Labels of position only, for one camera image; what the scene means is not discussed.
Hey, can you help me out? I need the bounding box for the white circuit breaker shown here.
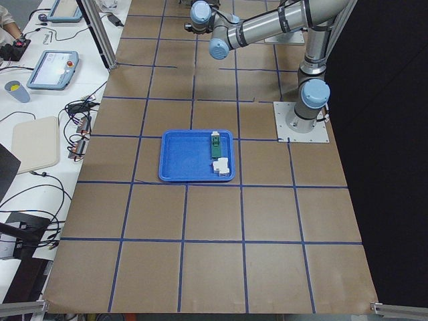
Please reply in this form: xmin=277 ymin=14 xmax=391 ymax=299
xmin=212 ymin=157 xmax=231 ymax=177

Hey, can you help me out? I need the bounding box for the green terminal block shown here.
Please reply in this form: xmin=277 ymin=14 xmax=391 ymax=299
xmin=211 ymin=130 xmax=222 ymax=159

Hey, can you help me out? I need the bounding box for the blue plastic tray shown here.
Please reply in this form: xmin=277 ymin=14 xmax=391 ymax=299
xmin=158 ymin=129 xmax=235 ymax=183

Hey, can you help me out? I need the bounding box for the black power adapter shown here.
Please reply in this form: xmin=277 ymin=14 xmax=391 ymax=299
xmin=107 ymin=14 xmax=124 ymax=27

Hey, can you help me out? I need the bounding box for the beige pad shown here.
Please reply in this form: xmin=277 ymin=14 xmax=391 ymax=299
xmin=11 ymin=116 xmax=60 ymax=174

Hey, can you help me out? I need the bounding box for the blue teach pendant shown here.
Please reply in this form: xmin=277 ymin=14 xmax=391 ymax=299
xmin=27 ymin=50 xmax=80 ymax=90
xmin=47 ymin=0 xmax=82 ymax=23

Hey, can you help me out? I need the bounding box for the grey plastic cup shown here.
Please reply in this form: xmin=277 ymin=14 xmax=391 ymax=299
xmin=4 ymin=80 xmax=30 ymax=103

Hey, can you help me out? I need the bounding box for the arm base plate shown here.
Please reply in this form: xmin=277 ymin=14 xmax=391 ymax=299
xmin=264 ymin=31 xmax=305 ymax=46
xmin=274 ymin=102 xmax=330 ymax=144

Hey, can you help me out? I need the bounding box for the aluminium frame post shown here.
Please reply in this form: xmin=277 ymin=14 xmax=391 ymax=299
xmin=76 ymin=0 xmax=117 ymax=70

